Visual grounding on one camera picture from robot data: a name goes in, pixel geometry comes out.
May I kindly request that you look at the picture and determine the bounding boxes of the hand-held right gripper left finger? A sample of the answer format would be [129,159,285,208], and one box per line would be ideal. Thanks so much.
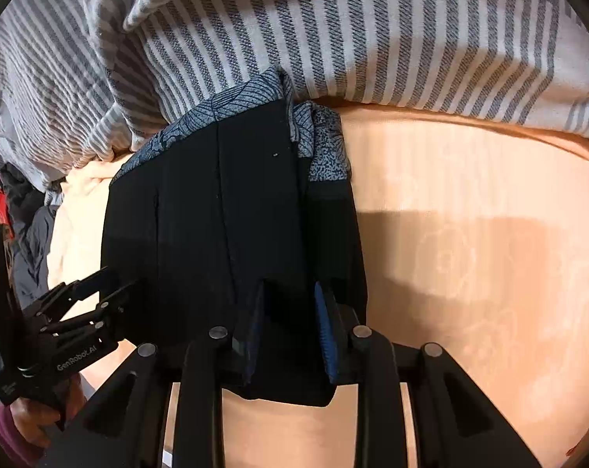
[38,280,268,468]

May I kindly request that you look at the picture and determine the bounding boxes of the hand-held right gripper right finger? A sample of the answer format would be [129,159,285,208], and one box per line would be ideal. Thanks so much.
[314,280,543,468]

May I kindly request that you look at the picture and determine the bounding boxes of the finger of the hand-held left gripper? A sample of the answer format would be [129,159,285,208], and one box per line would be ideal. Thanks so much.
[41,278,146,347]
[31,267,120,325]

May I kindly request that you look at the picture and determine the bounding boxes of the black and blue patterned pants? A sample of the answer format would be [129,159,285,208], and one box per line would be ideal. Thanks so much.
[101,66,368,408]

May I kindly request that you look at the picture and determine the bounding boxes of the person's left forearm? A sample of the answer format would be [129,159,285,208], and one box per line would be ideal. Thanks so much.
[0,404,46,468]

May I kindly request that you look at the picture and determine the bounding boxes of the person's left hand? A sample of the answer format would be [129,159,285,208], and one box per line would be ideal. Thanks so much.
[9,376,89,449]

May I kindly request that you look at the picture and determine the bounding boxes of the grey garment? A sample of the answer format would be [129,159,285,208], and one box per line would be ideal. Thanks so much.
[2,163,64,308]

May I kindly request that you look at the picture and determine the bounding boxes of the peach bed sheet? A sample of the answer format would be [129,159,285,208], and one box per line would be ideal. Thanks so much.
[46,100,589,468]

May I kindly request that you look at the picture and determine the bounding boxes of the grey white striped duvet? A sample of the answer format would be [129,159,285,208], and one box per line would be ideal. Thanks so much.
[0,0,589,193]

